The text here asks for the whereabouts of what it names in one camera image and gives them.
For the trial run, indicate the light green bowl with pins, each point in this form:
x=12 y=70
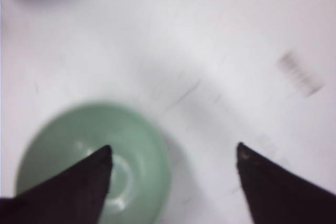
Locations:
x=141 y=176

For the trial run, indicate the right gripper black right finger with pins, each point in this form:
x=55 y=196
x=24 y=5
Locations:
x=275 y=195

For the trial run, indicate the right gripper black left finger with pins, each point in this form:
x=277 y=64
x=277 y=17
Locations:
x=76 y=195

